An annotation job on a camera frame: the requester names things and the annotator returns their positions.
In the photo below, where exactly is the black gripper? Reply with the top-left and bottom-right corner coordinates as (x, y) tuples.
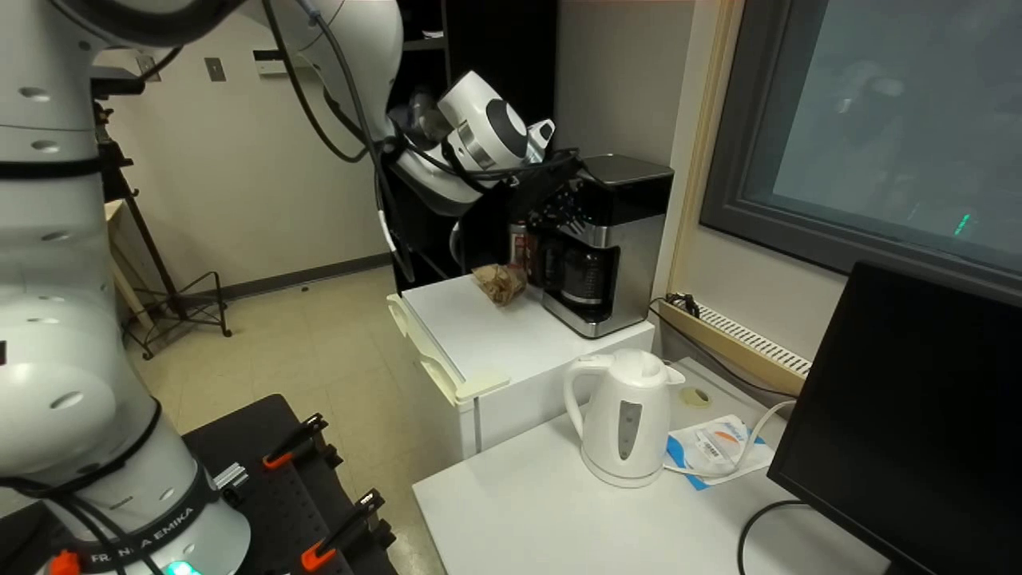
(504, 142), (585, 224)

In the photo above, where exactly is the black silver coffee maker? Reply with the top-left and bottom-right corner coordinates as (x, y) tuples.
(530, 149), (677, 343)

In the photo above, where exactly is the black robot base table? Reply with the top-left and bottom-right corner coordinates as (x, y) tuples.
(0, 390), (399, 575)

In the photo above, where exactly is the white mini fridge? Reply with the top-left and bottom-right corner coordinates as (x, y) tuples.
(385, 271), (661, 464)

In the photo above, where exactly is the white electric kettle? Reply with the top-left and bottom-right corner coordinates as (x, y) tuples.
(558, 345), (689, 493)

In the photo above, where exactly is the blue white paper packet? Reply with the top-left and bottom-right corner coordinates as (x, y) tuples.
(661, 412), (777, 495)

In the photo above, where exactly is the grey framed window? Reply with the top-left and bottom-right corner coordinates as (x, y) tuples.
(698, 0), (1022, 311)

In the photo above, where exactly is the black clamp with orange tip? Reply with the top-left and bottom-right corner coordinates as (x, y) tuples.
(299, 486), (390, 575)
(258, 407), (333, 476)

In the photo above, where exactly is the black tripod stand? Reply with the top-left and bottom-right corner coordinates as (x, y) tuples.
(93, 99), (238, 361)

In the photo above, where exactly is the black computer monitor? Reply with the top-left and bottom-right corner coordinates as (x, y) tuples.
(766, 258), (1022, 575)

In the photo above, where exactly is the beige wall cable duct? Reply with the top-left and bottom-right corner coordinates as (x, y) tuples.
(649, 292), (818, 403)

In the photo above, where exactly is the white kettle power cable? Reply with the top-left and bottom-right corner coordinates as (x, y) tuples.
(686, 397), (798, 493)

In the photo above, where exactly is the black monitor cable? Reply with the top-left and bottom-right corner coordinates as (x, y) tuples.
(736, 495), (805, 575)

